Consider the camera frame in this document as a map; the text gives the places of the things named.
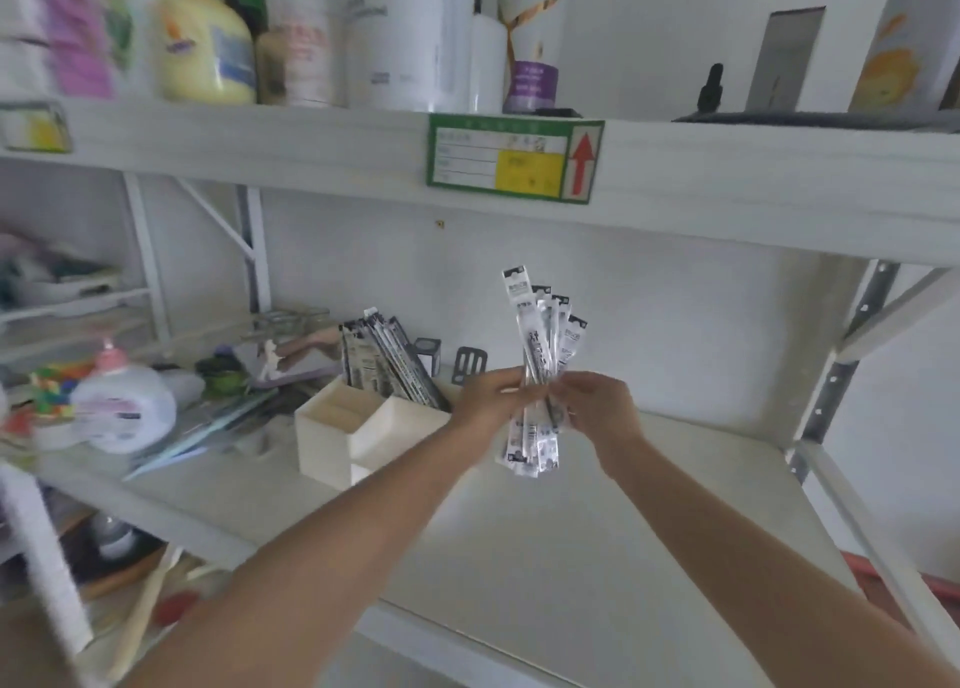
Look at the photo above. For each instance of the yellow shelf label card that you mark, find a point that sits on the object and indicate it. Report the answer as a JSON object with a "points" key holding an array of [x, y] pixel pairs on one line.
{"points": [[34, 126]]}

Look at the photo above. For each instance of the pile of colourful clips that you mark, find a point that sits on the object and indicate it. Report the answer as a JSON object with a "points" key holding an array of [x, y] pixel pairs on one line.
{"points": [[52, 395]]}

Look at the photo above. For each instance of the white metal shelf rack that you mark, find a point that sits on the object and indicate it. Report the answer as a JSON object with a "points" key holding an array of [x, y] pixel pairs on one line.
{"points": [[675, 185]]}

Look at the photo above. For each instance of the yellow lotion bottle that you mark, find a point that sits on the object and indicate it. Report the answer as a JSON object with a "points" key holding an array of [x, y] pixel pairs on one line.
{"points": [[206, 46]]}

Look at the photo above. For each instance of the white bottle orange print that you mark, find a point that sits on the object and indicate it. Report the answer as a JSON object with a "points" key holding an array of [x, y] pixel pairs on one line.
{"points": [[896, 46]]}

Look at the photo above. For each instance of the white desk organizer box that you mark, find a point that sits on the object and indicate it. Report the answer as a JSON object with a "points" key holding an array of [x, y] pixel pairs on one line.
{"points": [[367, 432]]}

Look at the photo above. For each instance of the green round container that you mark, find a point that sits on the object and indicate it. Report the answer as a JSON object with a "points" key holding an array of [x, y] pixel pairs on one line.
{"points": [[221, 376]]}

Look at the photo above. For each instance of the person's left fingers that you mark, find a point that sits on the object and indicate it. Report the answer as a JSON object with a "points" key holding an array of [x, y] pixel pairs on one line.
{"points": [[529, 389]]}

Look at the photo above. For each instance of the red object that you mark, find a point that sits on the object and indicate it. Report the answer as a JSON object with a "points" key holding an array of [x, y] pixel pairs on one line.
{"points": [[911, 582]]}

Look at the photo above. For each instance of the grey card box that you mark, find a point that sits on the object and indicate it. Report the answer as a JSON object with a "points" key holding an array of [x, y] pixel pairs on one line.
{"points": [[785, 61]]}

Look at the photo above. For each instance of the beige lotion bottle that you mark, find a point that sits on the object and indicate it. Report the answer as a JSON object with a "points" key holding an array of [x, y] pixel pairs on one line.
{"points": [[294, 54]]}

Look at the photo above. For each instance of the person's right fingers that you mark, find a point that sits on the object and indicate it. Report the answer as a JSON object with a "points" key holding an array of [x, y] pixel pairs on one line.
{"points": [[566, 399]]}

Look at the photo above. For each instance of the person's right hand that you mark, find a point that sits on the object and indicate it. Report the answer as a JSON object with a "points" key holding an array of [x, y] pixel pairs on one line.
{"points": [[600, 404]]}

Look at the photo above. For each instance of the white tissue pack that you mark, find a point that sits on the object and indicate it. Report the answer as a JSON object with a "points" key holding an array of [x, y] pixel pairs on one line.
{"points": [[22, 31]]}

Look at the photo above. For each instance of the green white packet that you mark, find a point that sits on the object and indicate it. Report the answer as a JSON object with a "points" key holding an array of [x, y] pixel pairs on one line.
{"points": [[127, 24]]}

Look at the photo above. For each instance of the person's left hand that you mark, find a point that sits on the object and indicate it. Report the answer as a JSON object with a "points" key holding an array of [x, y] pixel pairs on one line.
{"points": [[484, 404]]}

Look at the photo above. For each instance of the slim white bottle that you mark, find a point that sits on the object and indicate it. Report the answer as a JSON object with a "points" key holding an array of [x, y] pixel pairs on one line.
{"points": [[485, 61]]}

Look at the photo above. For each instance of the bundle of clear refill packets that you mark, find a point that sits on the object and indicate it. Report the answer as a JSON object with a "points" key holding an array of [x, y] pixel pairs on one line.
{"points": [[541, 350]]}

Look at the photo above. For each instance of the black flat tray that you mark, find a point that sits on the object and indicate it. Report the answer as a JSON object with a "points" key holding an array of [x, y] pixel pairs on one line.
{"points": [[814, 119]]}

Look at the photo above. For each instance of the large white plastic bottle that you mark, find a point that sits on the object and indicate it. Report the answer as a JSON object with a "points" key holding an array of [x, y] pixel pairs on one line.
{"points": [[397, 35]]}

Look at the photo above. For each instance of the white pump bottle pink cap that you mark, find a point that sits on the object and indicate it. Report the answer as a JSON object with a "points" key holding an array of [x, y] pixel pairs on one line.
{"points": [[120, 406]]}

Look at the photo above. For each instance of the white gold shampoo bottle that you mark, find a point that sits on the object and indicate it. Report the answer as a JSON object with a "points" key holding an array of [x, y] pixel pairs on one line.
{"points": [[534, 27]]}

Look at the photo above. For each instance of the person's right forearm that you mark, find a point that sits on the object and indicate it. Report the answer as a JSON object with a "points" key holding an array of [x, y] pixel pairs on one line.
{"points": [[757, 567]]}

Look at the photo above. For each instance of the cream plastic spatula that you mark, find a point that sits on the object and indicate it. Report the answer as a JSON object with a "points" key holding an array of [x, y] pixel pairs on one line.
{"points": [[142, 620]]}

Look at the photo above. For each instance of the person's left forearm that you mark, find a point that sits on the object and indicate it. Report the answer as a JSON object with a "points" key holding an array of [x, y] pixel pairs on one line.
{"points": [[322, 560]]}

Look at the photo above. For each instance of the pink packet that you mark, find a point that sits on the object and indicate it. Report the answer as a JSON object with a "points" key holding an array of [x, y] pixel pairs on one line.
{"points": [[71, 27]]}

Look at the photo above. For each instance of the row of black refill packets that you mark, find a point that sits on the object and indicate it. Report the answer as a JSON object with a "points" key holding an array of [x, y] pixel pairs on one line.
{"points": [[390, 361]]}

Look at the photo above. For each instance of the green shelf label card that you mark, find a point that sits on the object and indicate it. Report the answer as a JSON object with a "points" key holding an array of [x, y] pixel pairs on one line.
{"points": [[514, 161]]}

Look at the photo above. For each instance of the black dropper bottle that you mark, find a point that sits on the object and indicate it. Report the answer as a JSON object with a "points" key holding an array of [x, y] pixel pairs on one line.
{"points": [[709, 89]]}

